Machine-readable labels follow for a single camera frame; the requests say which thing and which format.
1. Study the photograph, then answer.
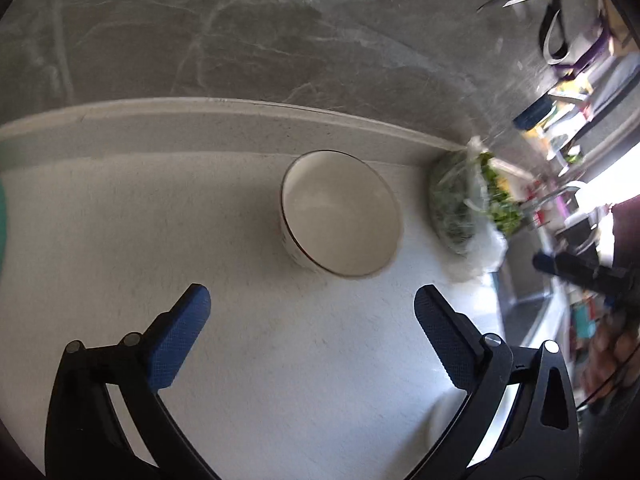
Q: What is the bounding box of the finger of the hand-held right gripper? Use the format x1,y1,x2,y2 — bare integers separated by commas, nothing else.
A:
532,252,577,281

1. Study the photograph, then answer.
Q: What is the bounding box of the person's right hand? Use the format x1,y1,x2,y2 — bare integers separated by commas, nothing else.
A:
586,305,640,397

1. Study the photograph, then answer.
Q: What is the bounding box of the purple kitchen utensil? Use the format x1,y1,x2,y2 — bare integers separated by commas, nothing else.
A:
555,24,612,79

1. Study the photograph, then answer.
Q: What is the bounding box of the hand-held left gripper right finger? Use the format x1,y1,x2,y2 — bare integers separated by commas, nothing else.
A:
405,284,581,480

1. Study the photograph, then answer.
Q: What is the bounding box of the bag of leafy greens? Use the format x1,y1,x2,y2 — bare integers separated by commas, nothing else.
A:
429,136,523,281

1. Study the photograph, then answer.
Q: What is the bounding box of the blue box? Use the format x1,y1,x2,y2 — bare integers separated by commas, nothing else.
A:
513,96,552,131

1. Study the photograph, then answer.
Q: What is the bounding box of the chrome faucet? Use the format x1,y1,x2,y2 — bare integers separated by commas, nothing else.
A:
520,181,585,213

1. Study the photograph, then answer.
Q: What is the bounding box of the brown-rimmed white bowl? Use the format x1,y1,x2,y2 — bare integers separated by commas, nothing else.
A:
278,150,405,279

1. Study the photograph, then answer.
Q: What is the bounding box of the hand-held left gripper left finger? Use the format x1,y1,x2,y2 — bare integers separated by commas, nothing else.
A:
45,284,221,480

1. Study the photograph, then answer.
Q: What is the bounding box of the black handled kitchen tool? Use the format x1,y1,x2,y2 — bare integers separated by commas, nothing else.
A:
538,0,571,67

